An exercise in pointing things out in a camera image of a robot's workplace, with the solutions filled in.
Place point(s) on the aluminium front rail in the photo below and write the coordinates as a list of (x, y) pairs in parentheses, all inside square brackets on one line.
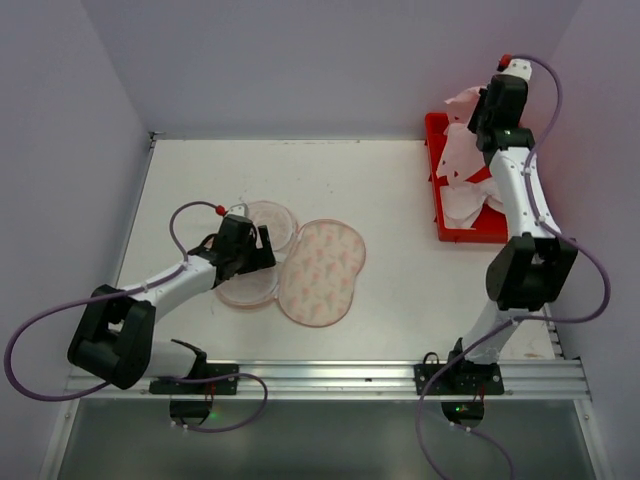
[(394, 380)]

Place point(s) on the pink bra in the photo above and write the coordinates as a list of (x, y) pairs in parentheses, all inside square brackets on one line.
[(460, 159)]

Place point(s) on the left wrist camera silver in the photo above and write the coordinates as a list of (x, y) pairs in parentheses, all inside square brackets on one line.
[(235, 210)]

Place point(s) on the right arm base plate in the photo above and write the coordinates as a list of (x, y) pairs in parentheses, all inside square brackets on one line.
[(463, 378)]

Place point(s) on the floral mesh laundry bag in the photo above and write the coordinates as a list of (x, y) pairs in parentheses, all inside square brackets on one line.
[(317, 264)]

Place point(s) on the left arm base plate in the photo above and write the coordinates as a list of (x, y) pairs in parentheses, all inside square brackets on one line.
[(208, 378)]

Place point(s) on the red plastic tray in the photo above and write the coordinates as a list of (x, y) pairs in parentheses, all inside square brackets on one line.
[(475, 230)]

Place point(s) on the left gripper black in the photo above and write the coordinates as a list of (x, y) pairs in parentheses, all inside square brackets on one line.
[(255, 248)]

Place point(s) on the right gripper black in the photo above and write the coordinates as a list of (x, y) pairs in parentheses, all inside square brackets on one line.
[(481, 116)]

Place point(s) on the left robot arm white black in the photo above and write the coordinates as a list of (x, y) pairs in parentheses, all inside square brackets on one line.
[(114, 340)]

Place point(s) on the white bra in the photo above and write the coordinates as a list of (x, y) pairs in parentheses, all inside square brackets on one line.
[(463, 202)]

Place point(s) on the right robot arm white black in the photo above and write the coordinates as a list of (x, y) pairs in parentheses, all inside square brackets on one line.
[(530, 270)]

